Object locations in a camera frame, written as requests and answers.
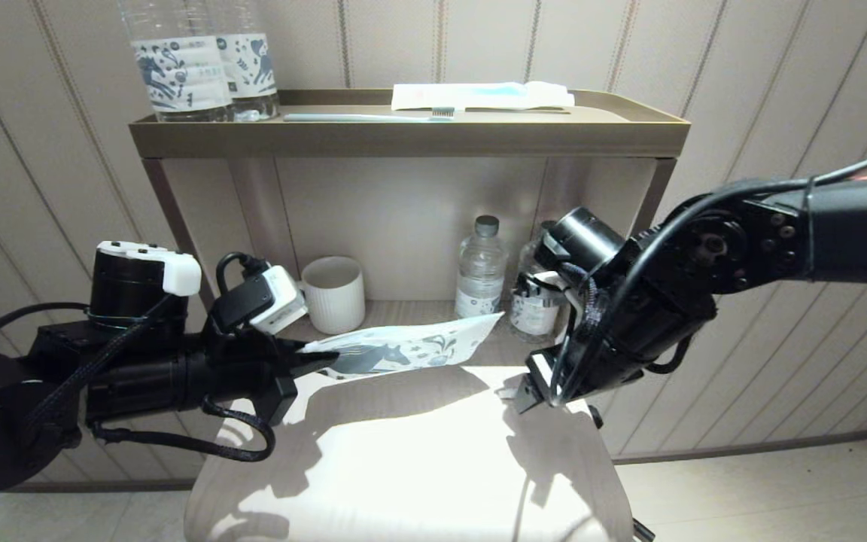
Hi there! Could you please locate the white blue horse pouch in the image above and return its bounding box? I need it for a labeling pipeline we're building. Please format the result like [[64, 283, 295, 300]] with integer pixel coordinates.
[[302, 312, 506, 379]]

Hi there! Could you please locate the white ribbed ceramic mug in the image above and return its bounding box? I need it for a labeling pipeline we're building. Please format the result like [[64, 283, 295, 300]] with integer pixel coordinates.
[[300, 257, 366, 336]]

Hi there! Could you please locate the small clear water bottle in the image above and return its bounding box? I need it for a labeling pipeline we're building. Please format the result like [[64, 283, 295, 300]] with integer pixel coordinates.
[[455, 216, 508, 319], [511, 241, 571, 344]]

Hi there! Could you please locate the beige wooden shelf cabinet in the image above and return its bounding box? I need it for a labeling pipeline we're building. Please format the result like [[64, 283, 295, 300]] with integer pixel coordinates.
[[141, 157, 677, 377]]

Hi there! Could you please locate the pale blue toothbrush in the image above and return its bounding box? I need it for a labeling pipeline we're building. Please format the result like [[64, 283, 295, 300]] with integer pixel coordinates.
[[283, 108, 455, 123]]

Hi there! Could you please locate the white blue toothpaste packet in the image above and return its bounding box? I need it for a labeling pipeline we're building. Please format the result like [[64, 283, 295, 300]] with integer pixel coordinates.
[[391, 82, 576, 114]]

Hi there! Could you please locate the large clear water bottle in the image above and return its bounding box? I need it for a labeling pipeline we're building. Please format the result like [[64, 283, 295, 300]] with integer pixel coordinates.
[[211, 0, 281, 123], [116, 0, 235, 123]]

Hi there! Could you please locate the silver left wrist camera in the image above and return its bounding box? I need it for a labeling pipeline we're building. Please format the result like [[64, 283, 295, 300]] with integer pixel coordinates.
[[211, 264, 309, 335]]

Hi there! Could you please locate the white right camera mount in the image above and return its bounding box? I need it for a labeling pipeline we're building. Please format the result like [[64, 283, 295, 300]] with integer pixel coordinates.
[[543, 269, 581, 321]]

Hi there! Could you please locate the black right camera cable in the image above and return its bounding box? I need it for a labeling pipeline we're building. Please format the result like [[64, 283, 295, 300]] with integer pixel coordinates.
[[550, 139, 867, 407]]

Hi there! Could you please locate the black camera cable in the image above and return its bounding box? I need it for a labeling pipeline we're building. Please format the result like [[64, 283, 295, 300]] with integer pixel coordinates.
[[550, 139, 867, 407], [215, 252, 270, 296]]

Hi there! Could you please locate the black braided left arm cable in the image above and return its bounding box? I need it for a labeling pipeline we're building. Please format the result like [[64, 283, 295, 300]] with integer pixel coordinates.
[[91, 395, 277, 463]]

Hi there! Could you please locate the black left camera cable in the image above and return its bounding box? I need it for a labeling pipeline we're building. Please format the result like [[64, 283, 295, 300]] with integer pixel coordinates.
[[215, 252, 270, 296]]

